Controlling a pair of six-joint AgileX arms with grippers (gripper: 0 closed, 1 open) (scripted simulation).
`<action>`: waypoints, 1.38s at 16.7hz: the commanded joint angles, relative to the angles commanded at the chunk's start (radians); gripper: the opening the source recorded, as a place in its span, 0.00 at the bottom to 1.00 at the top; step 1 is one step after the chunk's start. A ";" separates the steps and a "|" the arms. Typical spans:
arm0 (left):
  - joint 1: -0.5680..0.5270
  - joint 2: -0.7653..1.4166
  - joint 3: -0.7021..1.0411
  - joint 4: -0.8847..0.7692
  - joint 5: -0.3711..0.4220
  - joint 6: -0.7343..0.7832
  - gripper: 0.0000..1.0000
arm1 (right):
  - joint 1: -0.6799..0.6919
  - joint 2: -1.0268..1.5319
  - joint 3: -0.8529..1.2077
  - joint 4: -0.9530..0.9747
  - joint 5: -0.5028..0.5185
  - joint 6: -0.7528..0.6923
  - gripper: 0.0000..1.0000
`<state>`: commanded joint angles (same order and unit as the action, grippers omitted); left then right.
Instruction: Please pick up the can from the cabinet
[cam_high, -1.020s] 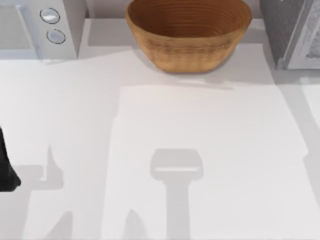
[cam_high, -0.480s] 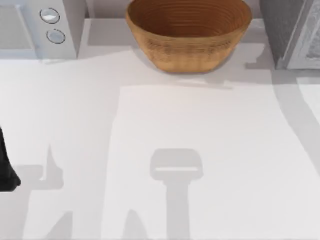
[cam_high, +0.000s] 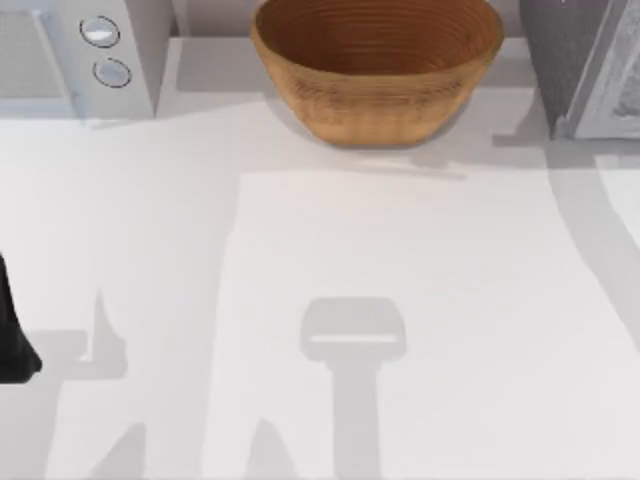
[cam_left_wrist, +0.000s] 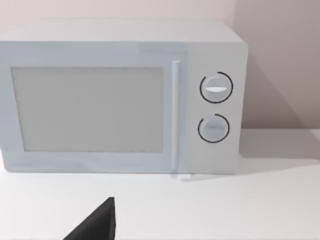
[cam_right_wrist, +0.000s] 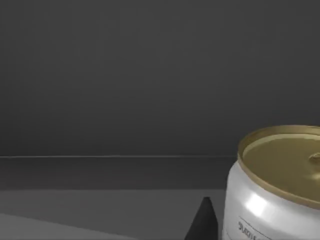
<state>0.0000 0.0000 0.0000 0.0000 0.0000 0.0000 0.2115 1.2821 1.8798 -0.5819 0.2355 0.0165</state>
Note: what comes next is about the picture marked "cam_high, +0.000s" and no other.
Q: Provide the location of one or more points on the brown woven basket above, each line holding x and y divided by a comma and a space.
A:
377, 95

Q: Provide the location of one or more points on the round microwave knob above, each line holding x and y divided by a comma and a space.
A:
112, 72
99, 31

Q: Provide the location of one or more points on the pale microwave oven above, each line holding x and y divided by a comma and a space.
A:
60, 55

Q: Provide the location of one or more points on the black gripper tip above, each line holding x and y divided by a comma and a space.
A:
12, 340

